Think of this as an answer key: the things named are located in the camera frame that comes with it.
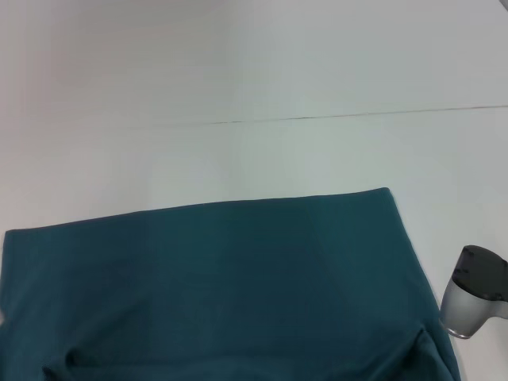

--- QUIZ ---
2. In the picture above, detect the blue shirt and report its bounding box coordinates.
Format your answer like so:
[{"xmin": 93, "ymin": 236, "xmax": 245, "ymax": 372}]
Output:
[{"xmin": 0, "ymin": 187, "xmax": 464, "ymax": 381}]

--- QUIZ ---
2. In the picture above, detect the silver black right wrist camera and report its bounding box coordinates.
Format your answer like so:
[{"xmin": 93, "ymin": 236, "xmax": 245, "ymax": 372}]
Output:
[{"xmin": 440, "ymin": 244, "xmax": 508, "ymax": 340}]

